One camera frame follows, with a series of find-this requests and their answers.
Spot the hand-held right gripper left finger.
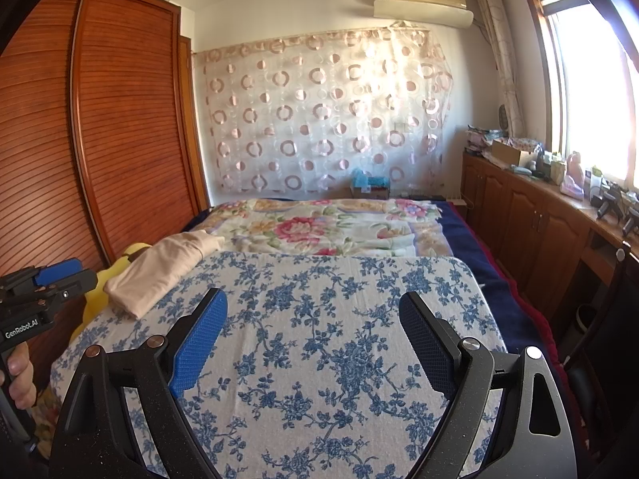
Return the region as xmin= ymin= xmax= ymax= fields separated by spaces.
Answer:
xmin=47 ymin=287 xmax=229 ymax=479

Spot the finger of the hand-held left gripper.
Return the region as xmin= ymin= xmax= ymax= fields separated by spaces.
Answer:
xmin=34 ymin=257 xmax=83 ymax=285
xmin=50 ymin=269 xmax=99 ymax=303

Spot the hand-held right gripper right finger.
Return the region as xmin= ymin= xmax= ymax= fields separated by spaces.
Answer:
xmin=399 ymin=290 xmax=580 ymax=479

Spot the beige printed t-shirt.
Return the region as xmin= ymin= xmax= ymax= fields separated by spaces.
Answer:
xmin=103 ymin=232 xmax=225 ymax=319

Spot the person's left hand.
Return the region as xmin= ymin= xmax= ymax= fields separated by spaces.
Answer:
xmin=0 ymin=343 xmax=36 ymax=413

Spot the yellow plush toy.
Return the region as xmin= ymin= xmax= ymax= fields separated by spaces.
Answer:
xmin=75 ymin=242 xmax=153 ymax=341

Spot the navy blue blanket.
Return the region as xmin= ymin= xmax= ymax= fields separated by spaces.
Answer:
xmin=189 ymin=201 xmax=565 ymax=360

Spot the blue floral white sheet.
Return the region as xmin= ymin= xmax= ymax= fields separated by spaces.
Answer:
xmin=50 ymin=251 xmax=511 ymax=479

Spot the wooden slatted wardrobe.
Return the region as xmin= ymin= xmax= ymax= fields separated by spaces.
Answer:
xmin=0 ymin=0 xmax=211 ymax=283

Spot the pink floral blanket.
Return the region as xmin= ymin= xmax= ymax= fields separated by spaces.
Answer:
xmin=189 ymin=198 xmax=451 ymax=259

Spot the dark waste bin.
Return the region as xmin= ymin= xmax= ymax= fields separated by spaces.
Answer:
xmin=575 ymin=303 xmax=601 ymax=333

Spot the wooden cabinet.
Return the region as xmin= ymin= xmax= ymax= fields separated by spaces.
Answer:
xmin=460 ymin=152 xmax=639 ymax=286

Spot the blue box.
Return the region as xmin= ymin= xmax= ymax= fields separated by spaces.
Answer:
xmin=349 ymin=168 xmax=391 ymax=200

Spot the black chair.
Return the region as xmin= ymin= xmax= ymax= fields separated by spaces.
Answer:
xmin=563 ymin=243 xmax=639 ymax=479

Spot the cardboard box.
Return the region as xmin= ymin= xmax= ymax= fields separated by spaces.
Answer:
xmin=491 ymin=139 xmax=543 ymax=168

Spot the pink bottle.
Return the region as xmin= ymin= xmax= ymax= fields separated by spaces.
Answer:
xmin=560 ymin=152 xmax=586 ymax=196

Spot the black hand-held tool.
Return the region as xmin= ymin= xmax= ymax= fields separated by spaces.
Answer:
xmin=596 ymin=182 xmax=639 ymax=236

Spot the sheer circle-patterned curtain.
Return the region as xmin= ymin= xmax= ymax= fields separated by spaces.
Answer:
xmin=192 ymin=22 xmax=456 ymax=196

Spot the pale patterned window curtain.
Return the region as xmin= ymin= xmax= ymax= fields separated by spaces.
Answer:
xmin=472 ymin=0 xmax=526 ymax=139

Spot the wooden framed window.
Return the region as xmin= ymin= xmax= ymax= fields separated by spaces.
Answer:
xmin=518 ymin=0 xmax=639 ymax=186

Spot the white air conditioner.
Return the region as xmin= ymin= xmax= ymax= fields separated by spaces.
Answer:
xmin=373 ymin=0 xmax=474 ymax=30

